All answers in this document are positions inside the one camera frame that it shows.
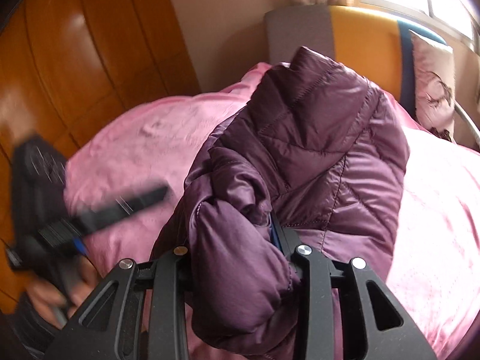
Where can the grey yellow blue headboard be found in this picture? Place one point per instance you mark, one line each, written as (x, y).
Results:
(360, 33)

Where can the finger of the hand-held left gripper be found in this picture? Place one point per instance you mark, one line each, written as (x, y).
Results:
(120, 206)

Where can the purple quilted puffer jacket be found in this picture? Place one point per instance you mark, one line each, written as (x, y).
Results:
(300, 138)

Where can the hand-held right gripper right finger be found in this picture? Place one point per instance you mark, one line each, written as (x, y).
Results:
(276, 238)

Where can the person's left forearm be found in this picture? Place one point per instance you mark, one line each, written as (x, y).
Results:
(26, 326)

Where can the wooden wardrobe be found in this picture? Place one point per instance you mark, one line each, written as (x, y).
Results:
(93, 45)

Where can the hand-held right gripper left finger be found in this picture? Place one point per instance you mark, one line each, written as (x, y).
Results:
(168, 277)

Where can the pink bed blanket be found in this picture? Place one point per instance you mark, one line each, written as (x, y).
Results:
(431, 213)

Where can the person's left hand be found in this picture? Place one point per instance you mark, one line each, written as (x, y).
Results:
(41, 296)

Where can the pink printed pillow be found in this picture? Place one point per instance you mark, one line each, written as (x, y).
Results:
(431, 75)

